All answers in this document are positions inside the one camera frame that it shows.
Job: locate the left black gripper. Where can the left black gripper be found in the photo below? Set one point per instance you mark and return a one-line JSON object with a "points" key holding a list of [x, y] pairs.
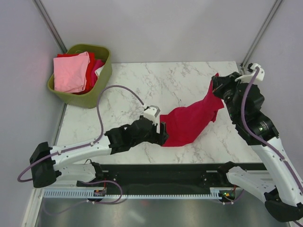
{"points": [[157, 138]]}

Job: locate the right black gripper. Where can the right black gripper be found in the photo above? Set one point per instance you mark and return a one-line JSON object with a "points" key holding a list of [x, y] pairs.
{"points": [[220, 82]]}

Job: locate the crimson red t shirt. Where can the crimson red t shirt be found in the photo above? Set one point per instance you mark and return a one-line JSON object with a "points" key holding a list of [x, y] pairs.
{"points": [[185, 124]]}

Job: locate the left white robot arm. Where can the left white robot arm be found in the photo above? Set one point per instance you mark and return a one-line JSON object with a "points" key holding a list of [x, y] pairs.
{"points": [[47, 163]]}

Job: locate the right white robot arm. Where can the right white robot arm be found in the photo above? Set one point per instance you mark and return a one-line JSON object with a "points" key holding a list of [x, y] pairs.
{"points": [[283, 198]]}

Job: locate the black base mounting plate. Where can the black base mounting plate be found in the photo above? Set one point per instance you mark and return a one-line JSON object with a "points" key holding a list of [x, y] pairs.
{"points": [[161, 179]]}

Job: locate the white cloth in basket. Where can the white cloth in basket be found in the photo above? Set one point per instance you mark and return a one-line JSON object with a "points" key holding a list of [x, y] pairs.
{"points": [[98, 71]]}

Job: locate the magenta shirt in basket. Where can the magenta shirt in basket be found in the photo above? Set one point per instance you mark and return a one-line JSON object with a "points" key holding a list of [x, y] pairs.
{"points": [[98, 63]]}

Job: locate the red folded shirt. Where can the red folded shirt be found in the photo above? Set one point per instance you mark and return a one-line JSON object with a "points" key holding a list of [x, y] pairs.
{"points": [[91, 71]]}

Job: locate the light pink folded shirt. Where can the light pink folded shirt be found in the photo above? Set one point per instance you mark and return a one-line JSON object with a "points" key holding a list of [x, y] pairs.
{"points": [[69, 72]]}

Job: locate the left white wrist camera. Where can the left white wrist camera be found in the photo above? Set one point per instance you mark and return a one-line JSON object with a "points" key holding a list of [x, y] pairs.
{"points": [[152, 113]]}

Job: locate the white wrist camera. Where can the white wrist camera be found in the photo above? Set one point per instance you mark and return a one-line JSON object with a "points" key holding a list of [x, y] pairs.
{"points": [[152, 113], [254, 71]]}

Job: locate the right aluminium frame post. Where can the right aluminium frame post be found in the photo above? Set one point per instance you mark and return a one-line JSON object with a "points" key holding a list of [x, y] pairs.
{"points": [[266, 23]]}

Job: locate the aluminium frame post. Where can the aluminium frame post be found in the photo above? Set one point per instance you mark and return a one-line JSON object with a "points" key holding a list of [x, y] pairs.
{"points": [[266, 23], [49, 23]]}

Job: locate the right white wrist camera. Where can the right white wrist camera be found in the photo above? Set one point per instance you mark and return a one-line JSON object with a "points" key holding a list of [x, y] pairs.
{"points": [[254, 71]]}

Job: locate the white slotted cable duct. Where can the white slotted cable duct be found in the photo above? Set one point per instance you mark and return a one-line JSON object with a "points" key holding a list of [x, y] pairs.
{"points": [[95, 194]]}

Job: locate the left aluminium frame post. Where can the left aluminium frame post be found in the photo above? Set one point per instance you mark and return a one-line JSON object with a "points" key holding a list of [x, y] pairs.
{"points": [[49, 23]]}

